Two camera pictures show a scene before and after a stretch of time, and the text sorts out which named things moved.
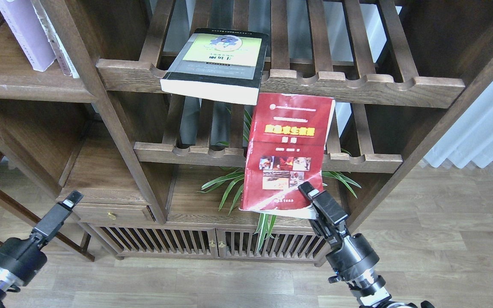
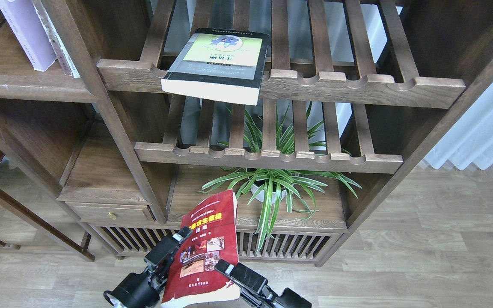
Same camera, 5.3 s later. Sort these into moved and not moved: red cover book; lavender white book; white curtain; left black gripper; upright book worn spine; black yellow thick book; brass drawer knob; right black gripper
Moved: red cover book; left black gripper; right black gripper
Not moved: white curtain; upright book worn spine; lavender white book; brass drawer knob; black yellow thick book
